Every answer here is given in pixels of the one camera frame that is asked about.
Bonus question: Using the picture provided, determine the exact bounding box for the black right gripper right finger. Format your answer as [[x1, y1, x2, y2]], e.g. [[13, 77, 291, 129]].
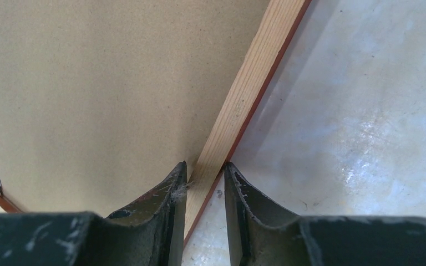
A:
[[224, 162, 426, 265]]

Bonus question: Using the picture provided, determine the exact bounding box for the red wooden picture frame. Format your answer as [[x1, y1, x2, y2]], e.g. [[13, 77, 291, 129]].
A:
[[0, 1, 310, 238]]

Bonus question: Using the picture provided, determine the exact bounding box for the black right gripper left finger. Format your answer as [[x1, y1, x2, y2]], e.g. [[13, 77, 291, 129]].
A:
[[0, 162, 187, 265]]

